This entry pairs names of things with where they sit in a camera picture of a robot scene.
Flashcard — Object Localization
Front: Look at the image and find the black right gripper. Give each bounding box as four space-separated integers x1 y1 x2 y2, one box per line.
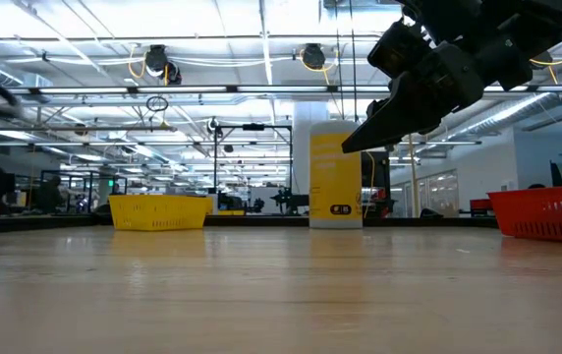
342 41 486 154

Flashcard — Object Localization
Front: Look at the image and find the black cabinet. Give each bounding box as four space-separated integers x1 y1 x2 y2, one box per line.
361 150 392 218

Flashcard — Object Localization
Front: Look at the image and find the yellow white disinfecting wipes canister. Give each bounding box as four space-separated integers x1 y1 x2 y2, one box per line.
309 120 364 230

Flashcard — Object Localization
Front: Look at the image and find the white building pillar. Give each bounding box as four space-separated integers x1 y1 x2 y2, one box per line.
292 100 331 212

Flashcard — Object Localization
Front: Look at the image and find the red background box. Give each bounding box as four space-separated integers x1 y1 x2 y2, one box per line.
470 198 499 212

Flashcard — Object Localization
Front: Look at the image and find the red plastic basket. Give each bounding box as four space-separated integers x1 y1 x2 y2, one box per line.
486 184 562 246

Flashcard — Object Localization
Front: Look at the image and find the yellow plastic basket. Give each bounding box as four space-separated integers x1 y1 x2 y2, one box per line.
107 194 214 232

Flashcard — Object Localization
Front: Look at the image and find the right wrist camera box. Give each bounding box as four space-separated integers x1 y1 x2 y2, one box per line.
367 18 433 80

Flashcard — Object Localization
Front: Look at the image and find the black ceiling cord reel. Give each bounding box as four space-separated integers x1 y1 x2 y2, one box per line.
143 43 183 87
302 42 327 71

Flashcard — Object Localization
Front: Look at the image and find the background black station frame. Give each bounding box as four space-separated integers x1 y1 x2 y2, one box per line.
213 123 294 217

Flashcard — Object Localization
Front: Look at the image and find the black cable loop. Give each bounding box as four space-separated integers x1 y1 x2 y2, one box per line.
145 95 170 113

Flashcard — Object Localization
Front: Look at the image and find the black table edge frame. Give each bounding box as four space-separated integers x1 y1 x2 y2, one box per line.
0 213 504 236

